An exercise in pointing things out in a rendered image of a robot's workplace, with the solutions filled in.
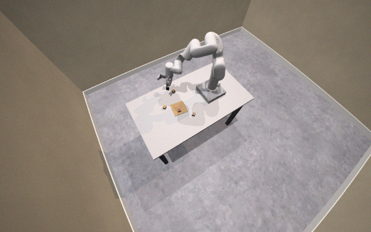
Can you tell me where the tan flat square mat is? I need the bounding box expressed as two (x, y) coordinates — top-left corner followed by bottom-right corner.
(170, 101), (188, 116)

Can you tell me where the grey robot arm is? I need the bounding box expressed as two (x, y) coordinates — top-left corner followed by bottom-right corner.
(157, 32), (226, 92)

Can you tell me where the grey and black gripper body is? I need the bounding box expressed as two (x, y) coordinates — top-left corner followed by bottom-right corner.
(166, 78), (172, 86)

